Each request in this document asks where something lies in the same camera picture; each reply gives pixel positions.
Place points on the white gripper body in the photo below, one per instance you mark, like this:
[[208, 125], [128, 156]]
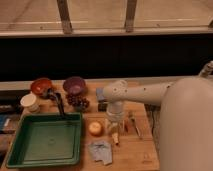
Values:
[[114, 122]]

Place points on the yellow banana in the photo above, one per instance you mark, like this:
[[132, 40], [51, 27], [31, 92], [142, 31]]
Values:
[[115, 138]]

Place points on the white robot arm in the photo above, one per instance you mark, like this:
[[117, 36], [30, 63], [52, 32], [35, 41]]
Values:
[[186, 117]]

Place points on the purple bowl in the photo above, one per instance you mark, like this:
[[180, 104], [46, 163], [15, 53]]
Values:
[[74, 85]]

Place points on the red bowl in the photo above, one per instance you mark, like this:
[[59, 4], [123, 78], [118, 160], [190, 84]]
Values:
[[39, 85]]

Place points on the orange carrot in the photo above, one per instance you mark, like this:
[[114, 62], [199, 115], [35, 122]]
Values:
[[126, 127]]

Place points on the metal spoon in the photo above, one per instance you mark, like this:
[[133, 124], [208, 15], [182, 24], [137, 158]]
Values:
[[132, 118]]

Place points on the black rectangular block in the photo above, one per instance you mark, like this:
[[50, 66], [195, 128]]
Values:
[[102, 106]]

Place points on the yellow apple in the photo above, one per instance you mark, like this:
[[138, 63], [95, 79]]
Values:
[[95, 128]]

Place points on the grey crumpled cloth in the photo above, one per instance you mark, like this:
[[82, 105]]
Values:
[[101, 151]]

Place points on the blue sponge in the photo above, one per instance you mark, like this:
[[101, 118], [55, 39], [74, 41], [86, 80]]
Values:
[[99, 94]]

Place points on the bunch of dark grapes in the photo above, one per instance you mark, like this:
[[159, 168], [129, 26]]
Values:
[[78, 102]]

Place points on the green plastic tray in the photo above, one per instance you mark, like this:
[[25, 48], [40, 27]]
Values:
[[46, 141]]

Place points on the white cup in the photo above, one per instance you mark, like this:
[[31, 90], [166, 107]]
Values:
[[29, 102]]

